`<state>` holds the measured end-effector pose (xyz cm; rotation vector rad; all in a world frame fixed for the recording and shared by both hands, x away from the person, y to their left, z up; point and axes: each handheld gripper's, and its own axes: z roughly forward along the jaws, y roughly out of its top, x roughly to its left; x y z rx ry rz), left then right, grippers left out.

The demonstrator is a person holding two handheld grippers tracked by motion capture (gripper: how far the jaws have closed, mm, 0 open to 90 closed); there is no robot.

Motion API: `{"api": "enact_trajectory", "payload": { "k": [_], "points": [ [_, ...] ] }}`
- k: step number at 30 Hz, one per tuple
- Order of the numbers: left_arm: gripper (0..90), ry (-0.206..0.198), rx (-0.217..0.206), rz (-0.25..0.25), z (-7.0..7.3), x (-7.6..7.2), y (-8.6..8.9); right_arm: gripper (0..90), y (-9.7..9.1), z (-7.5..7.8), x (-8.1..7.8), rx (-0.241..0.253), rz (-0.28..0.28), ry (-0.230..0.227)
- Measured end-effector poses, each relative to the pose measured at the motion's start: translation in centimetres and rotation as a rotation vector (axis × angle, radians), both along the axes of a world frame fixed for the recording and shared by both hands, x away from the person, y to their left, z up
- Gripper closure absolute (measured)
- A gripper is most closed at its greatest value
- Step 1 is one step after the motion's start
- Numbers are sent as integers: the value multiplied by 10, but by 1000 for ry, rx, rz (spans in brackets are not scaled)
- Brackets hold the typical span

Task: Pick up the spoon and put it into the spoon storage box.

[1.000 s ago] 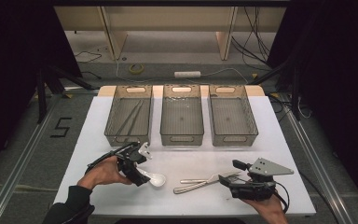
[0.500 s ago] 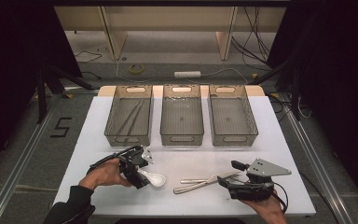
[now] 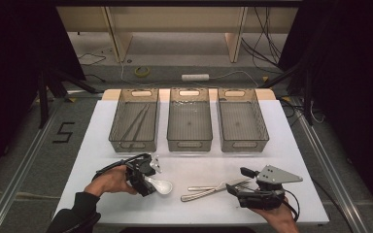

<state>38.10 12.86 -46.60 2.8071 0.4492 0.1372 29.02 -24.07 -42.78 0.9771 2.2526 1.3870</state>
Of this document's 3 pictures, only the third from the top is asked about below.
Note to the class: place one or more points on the black curtain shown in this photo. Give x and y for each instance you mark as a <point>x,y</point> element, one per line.
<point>9,64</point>
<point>353,64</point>

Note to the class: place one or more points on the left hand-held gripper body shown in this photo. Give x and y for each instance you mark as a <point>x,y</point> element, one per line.
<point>137,166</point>

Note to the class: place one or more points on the smoky clear plastic bin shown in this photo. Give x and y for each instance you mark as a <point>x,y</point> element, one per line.
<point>189,146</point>
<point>243,146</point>
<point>132,147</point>

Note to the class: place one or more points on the person's right hand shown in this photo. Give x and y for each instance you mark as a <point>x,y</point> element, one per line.
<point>281,220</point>

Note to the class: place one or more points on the beige wooden furniture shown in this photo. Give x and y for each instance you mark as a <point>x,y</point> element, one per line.
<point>175,19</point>

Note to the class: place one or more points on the person's left hand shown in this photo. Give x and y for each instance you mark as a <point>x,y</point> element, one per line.
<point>110,183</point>

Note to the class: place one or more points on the white power strip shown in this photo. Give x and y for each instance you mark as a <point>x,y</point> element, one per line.
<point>196,77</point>

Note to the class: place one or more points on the white ceramic spoon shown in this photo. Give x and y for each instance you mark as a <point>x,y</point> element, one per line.
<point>163,187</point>

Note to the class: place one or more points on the metal chopstick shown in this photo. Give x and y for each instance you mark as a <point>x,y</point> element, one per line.
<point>141,123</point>
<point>135,122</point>

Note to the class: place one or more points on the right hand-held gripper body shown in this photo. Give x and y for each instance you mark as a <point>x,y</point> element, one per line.
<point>278,176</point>

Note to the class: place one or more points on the yellow tape roll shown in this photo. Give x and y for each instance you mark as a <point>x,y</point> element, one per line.
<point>135,72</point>

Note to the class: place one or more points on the metal floor rail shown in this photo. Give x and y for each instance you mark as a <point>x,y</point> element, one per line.
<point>19,176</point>
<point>331,174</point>

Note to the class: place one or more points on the metal fork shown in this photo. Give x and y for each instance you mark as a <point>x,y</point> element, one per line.
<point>200,193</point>
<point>200,188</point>

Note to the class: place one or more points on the black metal stand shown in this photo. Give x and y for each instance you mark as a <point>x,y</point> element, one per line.
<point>308,103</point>
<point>42,103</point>

